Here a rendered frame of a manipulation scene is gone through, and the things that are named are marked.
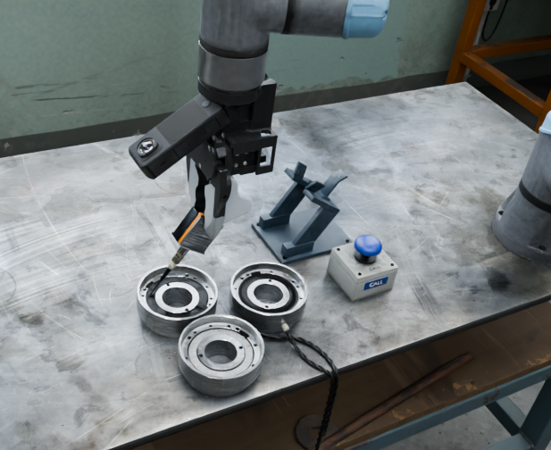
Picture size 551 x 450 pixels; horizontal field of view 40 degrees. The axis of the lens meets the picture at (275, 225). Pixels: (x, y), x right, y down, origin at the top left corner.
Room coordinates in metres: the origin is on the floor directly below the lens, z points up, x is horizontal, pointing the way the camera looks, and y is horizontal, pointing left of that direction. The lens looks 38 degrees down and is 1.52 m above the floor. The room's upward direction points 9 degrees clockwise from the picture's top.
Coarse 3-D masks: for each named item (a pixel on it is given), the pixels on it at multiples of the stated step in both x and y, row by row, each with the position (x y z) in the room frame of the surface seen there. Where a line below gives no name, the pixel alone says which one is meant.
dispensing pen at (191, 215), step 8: (192, 208) 0.75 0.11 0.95; (192, 216) 0.74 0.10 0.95; (184, 224) 0.73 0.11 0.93; (176, 232) 0.73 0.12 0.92; (184, 232) 0.73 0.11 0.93; (176, 240) 0.72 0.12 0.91; (184, 248) 0.73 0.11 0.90; (176, 256) 0.72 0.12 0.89; (168, 264) 0.72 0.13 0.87; (176, 264) 0.72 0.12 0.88; (168, 272) 0.72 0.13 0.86; (160, 280) 0.71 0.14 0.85
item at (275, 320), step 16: (240, 272) 0.77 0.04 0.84; (272, 272) 0.79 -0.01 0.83; (288, 272) 0.79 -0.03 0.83; (256, 288) 0.76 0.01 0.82; (272, 288) 0.76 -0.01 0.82; (304, 288) 0.76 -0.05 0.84; (240, 304) 0.70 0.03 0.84; (256, 304) 0.72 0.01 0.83; (272, 304) 0.72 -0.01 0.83; (304, 304) 0.73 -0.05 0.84; (256, 320) 0.69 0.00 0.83; (272, 320) 0.69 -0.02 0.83; (288, 320) 0.70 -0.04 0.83
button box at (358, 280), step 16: (336, 256) 0.83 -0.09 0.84; (352, 256) 0.83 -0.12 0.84; (384, 256) 0.84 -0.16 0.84; (336, 272) 0.83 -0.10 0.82; (352, 272) 0.80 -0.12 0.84; (368, 272) 0.80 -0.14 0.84; (384, 272) 0.81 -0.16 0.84; (352, 288) 0.79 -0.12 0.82; (368, 288) 0.80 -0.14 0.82; (384, 288) 0.82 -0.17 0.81
